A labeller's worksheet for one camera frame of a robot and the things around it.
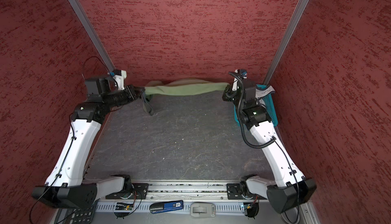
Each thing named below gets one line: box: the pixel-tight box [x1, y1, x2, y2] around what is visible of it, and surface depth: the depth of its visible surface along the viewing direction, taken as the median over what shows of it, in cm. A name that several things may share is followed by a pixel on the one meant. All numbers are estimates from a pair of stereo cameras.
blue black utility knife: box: [149, 200, 184, 214], surface depth 69 cm
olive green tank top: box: [141, 77, 230, 116], surface depth 74 cm
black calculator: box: [66, 203, 97, 224], surface depth 67 cm
